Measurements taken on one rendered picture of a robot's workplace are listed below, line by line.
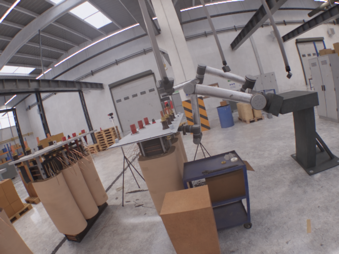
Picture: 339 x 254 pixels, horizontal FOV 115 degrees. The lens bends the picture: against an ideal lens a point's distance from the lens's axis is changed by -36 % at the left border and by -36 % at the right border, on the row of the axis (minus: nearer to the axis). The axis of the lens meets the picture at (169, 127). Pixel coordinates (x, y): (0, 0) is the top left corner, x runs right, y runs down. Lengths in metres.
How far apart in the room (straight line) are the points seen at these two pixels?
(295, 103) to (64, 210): 3.58
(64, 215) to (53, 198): 0.31
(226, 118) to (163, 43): 4.23
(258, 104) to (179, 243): 1.66
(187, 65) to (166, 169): 5.89
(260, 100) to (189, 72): 5.52
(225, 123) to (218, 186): 5.39
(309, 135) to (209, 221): 2.25
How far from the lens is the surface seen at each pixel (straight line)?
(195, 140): 2.33
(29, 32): 14.52
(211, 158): 2.02
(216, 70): 2.92
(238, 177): 1.79
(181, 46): 7.58
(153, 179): 2.04
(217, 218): 2.25
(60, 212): 2.69
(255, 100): 2.05
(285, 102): 2.52
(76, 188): 2.86
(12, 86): 10.20
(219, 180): 1.75
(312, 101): 2.74
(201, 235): 1.37
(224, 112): 6.94
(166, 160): 1.92
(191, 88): 2.06
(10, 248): 2.19
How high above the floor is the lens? 1.65
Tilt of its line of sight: 8 degrees down
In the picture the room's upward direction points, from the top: 16 degrees counter-clockwise
